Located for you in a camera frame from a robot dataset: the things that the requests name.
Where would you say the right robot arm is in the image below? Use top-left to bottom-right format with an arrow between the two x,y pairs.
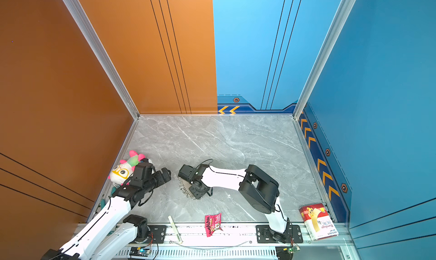
178,159 -> 292,244

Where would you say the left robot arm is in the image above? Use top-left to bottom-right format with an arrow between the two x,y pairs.
42,162 -> 171,260

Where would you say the pink green plush toy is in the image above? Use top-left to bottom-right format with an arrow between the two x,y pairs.
108,151 -> 145,187

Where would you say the pink snack packet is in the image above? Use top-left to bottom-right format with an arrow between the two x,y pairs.
204,213 -> 222,237

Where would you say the white barcode strip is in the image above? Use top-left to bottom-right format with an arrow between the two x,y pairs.
168,215 -> 183,244

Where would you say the left circuit board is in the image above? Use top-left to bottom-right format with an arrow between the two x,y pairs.
129,246 -> 152,258

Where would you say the circuit board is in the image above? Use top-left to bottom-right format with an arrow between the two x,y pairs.
275,245 -> 301,260
129,246 -> 152,258

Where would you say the right circuit board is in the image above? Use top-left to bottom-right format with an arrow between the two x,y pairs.
275,245 -> 301,260

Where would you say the red white bandage box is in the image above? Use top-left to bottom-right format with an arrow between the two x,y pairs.
299,203 -> 339,241

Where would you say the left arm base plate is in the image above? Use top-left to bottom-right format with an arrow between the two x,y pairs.
134,225 -> 167,244

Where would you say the clear cable tie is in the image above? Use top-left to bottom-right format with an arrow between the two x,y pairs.
169,241 -> 252,250

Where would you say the aluminium front rail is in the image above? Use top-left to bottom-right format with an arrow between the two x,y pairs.
112,223 -> 360,260

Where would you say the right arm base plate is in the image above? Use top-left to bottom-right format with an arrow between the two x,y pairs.
255,224 -> 304,244

